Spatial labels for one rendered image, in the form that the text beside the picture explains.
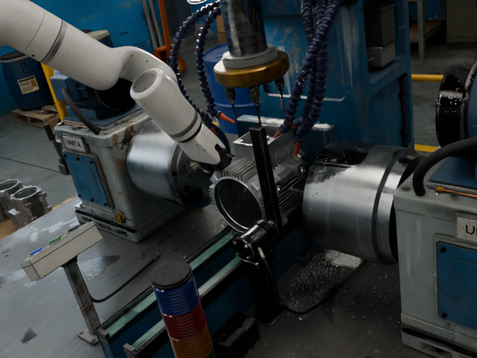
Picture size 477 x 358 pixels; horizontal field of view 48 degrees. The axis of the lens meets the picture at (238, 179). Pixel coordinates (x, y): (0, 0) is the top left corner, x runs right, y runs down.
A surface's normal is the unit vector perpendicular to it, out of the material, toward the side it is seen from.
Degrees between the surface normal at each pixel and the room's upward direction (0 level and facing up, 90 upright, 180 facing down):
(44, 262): 65
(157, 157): 58
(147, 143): 43
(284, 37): 90
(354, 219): 77
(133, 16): 90
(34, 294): 0
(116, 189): 90
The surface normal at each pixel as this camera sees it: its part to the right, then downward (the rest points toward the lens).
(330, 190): -0.63, -0.15
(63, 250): 0.60, -0.22
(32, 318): -0.18, -0.88
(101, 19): 0.77, 0.15
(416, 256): -0.64, 0.44
